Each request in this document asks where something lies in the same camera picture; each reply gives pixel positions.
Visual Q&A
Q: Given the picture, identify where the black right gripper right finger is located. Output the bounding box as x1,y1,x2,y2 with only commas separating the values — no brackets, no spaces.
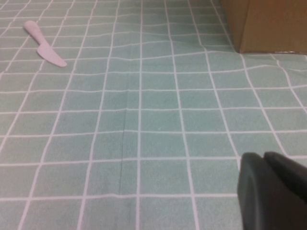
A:
263,151,307,204

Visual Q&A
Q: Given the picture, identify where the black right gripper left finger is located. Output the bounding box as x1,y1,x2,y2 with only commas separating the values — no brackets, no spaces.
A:
236,152,307,230

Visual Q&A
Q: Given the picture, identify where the brown cardboard box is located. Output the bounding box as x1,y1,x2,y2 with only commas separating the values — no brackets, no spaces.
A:
219,0,307,55

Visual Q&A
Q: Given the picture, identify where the green checked tablecloth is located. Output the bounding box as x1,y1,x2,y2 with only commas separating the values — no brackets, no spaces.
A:
0,0,307,230

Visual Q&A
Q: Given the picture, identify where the pink plastic knife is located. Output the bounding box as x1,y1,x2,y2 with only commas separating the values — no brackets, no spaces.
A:
23,20,68,68

